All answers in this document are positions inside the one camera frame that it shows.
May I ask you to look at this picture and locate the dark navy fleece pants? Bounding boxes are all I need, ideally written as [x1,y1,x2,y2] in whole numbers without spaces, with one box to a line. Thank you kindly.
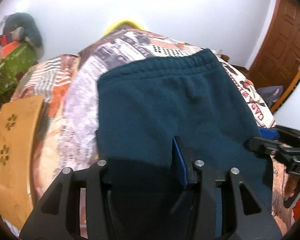
[96,49,273,239]

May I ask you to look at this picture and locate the person's right hand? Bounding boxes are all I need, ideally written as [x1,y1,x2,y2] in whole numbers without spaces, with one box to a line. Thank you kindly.
[284,174,300,200]

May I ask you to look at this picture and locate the grey bin on floor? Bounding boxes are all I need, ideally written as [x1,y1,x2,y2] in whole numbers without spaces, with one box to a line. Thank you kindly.
[257,86,283,108]

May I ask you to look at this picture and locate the brown wooden door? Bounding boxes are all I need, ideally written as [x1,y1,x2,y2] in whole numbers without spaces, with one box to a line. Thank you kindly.
[247,0,300,91]

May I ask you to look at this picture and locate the yellow curved headboard pad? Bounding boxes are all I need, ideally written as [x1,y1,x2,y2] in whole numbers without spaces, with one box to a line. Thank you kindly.
[104,19,144,36]

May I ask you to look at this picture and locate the bamboo folding lap desk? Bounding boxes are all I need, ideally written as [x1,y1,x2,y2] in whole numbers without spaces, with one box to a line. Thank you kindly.
[0,95,43,229]

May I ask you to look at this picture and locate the green patterned storage bag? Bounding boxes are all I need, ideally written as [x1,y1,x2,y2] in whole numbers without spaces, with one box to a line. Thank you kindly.
[0,42,37,107]

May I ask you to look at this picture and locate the wooden bed post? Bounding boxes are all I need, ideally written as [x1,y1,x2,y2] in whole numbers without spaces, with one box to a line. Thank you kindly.
[221,54,229,62]

